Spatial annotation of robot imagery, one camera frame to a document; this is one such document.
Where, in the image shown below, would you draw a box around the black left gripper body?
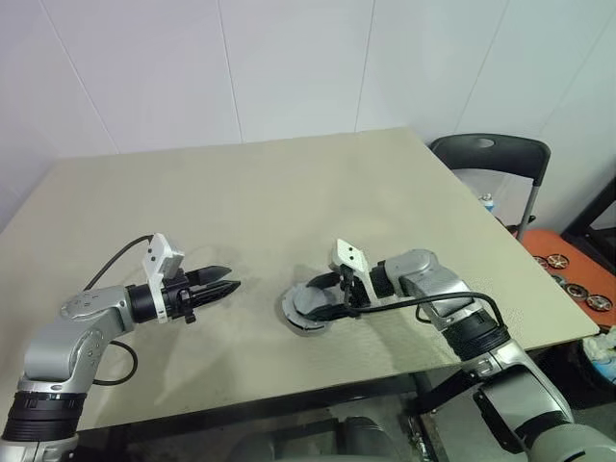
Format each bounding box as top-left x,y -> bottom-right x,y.
164,271 -> 196,325

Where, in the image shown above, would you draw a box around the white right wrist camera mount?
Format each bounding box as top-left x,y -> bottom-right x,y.
329,238 -> 374,307

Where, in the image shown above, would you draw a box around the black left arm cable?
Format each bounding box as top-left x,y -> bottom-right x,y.
84,234 -> 155,386

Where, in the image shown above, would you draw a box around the dark grey rounded shape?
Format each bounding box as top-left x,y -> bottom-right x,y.
344,416 -> 386,462

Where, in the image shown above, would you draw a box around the black folding chair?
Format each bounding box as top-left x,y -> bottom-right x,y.
427,134 -> 552,242

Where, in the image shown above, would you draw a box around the silver round motor lid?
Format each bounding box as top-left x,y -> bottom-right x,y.
280,281 -> 338,328

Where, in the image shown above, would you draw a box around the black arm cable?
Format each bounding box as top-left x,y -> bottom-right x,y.
84,234 -> 155,386
338,267 -> 504,333

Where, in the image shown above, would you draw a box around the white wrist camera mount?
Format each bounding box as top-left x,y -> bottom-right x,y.
142,233 -> 186,324
329,238 -> 374,307

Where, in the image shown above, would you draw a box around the black metal rack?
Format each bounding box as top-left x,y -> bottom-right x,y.
560,172 -> 616,270

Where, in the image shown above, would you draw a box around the black table frame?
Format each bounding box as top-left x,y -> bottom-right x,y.
76,370 -> 466,434

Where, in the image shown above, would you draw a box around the white crumpled tissue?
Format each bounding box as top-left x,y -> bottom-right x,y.
582,329 -> 616,362

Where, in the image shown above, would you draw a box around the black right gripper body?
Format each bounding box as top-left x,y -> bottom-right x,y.
338,272 -> 372,315

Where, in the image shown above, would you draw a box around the orange tray with parts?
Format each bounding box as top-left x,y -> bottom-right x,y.
519,228 -> 616,319

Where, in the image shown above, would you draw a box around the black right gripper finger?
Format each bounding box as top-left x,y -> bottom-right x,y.
306,306 -> 360,323
306,270 -> 346,291

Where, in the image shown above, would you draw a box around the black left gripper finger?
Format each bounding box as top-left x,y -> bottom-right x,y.
190,278 -> 242,307
185,263 -> 233,287

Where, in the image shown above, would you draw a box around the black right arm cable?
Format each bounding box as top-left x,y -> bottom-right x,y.
338,267 -> 504,333

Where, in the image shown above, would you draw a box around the black waste bin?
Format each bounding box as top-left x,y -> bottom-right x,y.
572,324 -> 616,386

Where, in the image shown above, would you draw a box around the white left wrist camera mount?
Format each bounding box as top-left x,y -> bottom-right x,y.
142,233 -> 186,324

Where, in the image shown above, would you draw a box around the silver motor housing copper windings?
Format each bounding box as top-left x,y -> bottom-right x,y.
276,293 -> 338,339

